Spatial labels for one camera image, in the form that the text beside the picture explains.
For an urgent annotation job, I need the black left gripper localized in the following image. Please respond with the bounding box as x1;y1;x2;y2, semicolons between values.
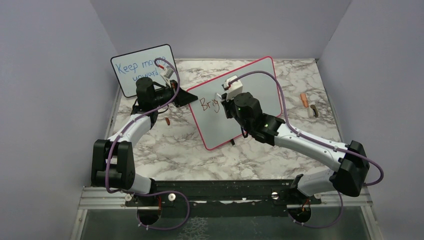
151;79;198;108

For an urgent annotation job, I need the pink framed whiteboard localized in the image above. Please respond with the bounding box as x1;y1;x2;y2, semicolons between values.
187;56;283;151

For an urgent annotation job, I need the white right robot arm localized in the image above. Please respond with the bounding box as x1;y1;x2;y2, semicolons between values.
221;92;370;204

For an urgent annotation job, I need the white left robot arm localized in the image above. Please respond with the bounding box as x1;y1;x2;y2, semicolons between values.
91;77;198;206

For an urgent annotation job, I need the black framed written whiteboard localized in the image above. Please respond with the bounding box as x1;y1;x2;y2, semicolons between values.
110;44;176;98

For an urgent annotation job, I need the orange marker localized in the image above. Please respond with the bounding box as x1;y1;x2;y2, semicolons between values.
300;93;309;108

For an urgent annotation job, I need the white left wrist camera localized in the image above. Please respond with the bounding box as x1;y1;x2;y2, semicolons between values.
159;66;174;87

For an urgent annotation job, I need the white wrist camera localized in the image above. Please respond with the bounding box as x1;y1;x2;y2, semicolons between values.
221;75;243;102
159;66;174;87

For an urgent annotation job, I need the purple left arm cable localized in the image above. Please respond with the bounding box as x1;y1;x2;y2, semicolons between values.
104;57;191;232

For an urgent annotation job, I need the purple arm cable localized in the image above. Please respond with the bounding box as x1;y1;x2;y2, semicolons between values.
225;70;385;229
104;57;191;232

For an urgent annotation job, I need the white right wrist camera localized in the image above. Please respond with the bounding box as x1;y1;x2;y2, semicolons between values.
221;75;243;102

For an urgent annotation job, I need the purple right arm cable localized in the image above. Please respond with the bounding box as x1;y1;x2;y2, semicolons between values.
225;70;385;229

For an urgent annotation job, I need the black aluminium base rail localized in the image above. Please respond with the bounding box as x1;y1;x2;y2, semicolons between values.
78;179;373;219

